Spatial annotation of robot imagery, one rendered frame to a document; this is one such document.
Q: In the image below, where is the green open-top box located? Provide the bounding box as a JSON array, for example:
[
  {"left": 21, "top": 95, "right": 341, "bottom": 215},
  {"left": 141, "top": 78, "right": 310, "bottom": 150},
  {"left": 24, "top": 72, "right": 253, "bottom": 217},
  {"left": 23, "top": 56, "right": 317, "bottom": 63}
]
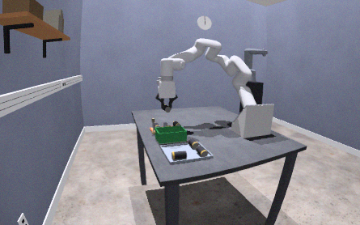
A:
[{"left": 155, "top": 125, "right": 187, "bottom": 144}]

